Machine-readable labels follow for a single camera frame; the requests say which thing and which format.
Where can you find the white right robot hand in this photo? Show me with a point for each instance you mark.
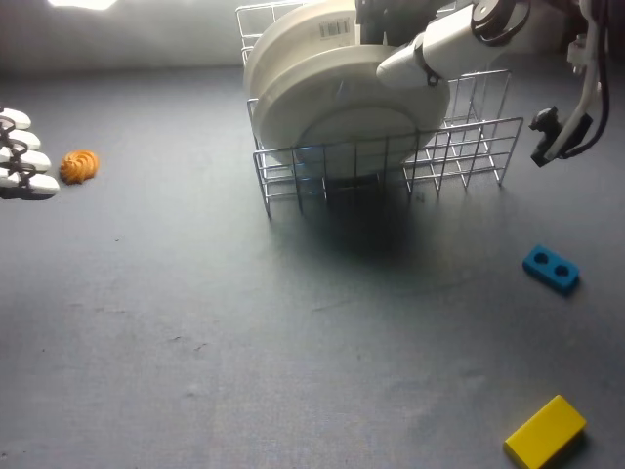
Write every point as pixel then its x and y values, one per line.
pixel 459 39

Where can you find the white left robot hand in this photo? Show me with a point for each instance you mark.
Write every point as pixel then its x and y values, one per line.
pixel 29 184

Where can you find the white plate with black rim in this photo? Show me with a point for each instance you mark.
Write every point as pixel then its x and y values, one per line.
pixel 283 34
pixel 317 93

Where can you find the orange swirl cookie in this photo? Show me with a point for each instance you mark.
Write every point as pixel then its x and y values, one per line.
pixel 80 166

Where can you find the blue block with two holes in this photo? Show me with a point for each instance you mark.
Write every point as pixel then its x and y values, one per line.
pixel 547 281

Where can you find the yellow rectangular block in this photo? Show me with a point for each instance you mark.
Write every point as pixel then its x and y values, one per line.
pixel 544 432

